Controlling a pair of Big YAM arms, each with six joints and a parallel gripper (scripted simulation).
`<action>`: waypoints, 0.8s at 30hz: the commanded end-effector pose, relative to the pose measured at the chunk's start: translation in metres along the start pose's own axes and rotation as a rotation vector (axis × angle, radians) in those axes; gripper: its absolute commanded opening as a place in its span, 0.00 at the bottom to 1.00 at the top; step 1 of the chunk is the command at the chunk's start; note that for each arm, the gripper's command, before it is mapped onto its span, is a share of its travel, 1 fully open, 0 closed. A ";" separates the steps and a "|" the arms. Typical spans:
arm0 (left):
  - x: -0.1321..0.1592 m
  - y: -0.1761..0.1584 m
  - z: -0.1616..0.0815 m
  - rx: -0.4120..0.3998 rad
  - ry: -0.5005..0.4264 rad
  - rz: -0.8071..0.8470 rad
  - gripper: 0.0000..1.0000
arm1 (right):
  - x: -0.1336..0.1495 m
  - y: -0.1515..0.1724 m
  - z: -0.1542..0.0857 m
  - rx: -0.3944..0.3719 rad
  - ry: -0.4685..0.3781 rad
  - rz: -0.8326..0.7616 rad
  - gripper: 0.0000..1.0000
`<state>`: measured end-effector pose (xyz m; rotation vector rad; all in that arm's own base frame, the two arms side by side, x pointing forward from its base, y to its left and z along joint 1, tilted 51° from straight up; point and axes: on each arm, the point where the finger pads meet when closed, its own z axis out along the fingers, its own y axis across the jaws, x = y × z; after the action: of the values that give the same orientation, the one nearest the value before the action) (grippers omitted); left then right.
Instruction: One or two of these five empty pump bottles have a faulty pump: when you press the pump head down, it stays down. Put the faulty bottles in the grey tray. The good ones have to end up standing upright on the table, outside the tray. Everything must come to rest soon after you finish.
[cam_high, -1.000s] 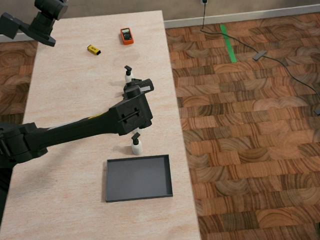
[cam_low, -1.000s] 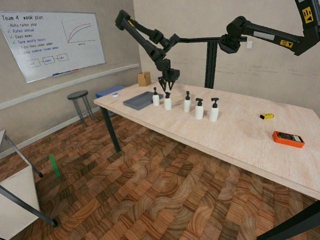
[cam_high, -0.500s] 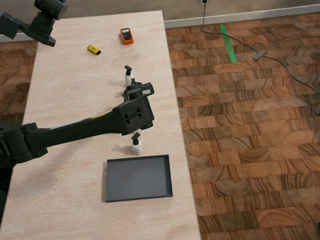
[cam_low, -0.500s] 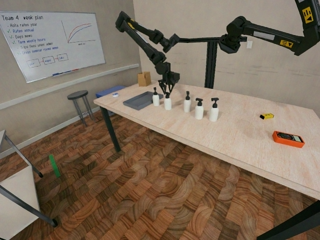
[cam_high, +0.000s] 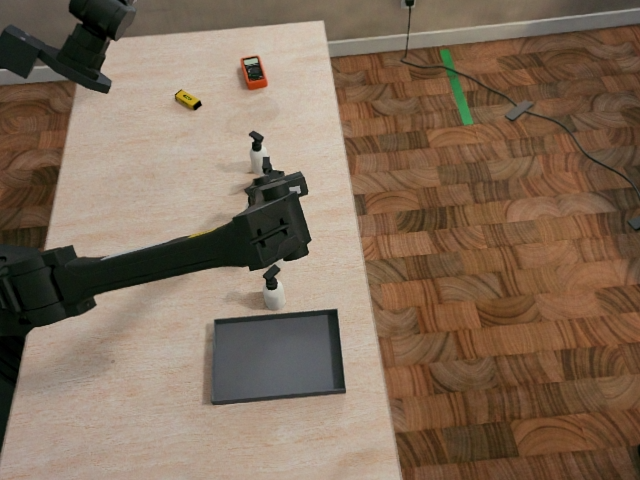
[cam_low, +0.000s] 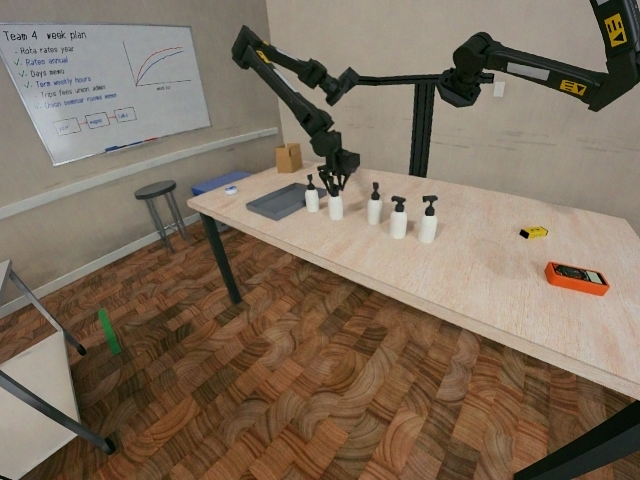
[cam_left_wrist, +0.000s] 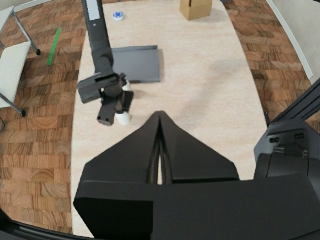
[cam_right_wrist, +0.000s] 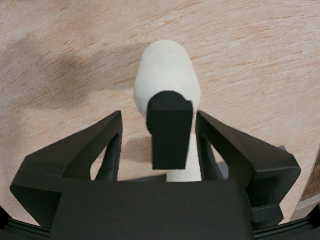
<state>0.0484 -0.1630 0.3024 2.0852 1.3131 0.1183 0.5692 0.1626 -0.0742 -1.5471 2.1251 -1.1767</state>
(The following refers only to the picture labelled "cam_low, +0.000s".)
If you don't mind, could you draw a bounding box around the orange pocket multimeter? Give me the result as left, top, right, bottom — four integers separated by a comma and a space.
544, 262, 610, 296

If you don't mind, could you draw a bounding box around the white pump bottle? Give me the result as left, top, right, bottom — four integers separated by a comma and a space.
328, 183, 343, 220
417, 195, 438, 243
305, 174, 319, 212
367, 182, 383, 225
389, 195, 407, 239

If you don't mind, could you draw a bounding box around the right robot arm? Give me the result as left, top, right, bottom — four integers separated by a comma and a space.
231, 25, 360, 174

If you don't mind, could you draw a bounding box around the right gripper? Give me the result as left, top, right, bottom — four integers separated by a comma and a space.
317, 164, 351, 195

